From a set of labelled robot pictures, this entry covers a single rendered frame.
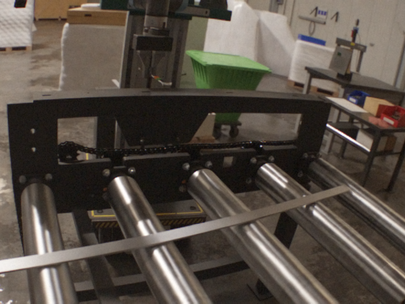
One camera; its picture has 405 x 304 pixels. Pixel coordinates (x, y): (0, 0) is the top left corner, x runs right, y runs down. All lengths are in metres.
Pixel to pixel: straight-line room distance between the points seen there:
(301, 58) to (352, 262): 6.98
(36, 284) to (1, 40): 8.56
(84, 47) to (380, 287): 4.16
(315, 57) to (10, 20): 7.12
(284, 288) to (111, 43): 3.92
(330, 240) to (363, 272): 0.17
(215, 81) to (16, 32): 6.34
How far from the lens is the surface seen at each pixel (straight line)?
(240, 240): 1.04
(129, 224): 1.01
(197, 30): 4.90
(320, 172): 1.59
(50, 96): 1.14
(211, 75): 3.73
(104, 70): 4.58
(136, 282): 1.61
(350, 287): 2.46
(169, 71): 2.03
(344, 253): 1.14
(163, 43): 1.24
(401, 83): 12.00
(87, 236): 1.14
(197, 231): 0.97
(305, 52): 7.90
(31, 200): 1.08
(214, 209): 1.15
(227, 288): 2.14
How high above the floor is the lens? 1.49
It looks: 25 degrees down
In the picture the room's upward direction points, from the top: 9 degrees clockwise
